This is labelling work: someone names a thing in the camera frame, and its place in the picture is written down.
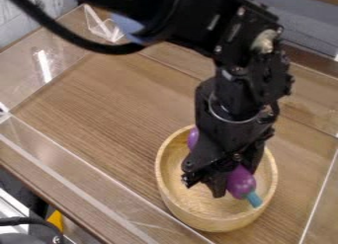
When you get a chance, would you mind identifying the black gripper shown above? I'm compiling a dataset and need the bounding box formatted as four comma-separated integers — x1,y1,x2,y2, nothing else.
193,79,276,199

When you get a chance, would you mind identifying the purple toy eggplant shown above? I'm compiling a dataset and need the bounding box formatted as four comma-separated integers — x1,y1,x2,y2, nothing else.
180,126,263,207

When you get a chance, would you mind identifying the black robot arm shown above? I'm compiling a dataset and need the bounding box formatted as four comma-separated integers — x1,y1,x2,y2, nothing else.
9,0,294,198

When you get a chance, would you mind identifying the brown wooden bowl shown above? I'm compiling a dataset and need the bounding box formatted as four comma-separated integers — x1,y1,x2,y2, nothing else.
155,124,279,232

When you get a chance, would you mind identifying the yellow black device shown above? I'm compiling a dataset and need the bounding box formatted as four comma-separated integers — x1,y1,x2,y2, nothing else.
28,211,77,244

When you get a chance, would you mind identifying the clear acrylic barrier wall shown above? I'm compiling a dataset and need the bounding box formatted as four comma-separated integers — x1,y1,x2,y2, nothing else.
0,103,213,244

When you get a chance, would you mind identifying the clear acrylic corner bracket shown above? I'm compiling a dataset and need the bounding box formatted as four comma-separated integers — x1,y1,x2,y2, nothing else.
82,5,124,43

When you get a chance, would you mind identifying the black cable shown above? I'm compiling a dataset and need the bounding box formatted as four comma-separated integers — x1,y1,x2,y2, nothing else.
0,216,62,242

